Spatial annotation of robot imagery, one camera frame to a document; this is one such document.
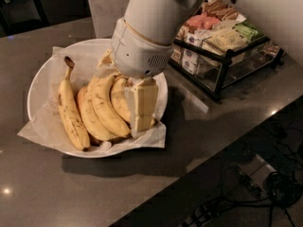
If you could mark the black wire condiment rack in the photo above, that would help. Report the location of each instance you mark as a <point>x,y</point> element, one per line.
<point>217,47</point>

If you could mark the yellow banana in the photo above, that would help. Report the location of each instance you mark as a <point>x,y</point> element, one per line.
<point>102,105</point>
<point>119,101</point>
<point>88,115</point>

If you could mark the power strip on floor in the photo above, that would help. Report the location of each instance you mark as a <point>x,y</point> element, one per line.
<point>254,174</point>

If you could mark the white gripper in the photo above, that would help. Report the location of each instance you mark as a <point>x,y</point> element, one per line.
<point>136,55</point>

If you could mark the white paper liner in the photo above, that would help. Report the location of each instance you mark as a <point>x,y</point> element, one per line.
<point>47,123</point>

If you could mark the single spotted banana left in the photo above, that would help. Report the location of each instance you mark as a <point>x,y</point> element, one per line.
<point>69,113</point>

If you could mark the white paper bag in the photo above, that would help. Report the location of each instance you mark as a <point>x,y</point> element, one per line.
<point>104,15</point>

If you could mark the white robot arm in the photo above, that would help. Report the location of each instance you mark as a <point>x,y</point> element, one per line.
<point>158,21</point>

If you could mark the black appliance top left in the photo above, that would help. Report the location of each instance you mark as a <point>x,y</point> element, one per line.
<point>18,16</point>

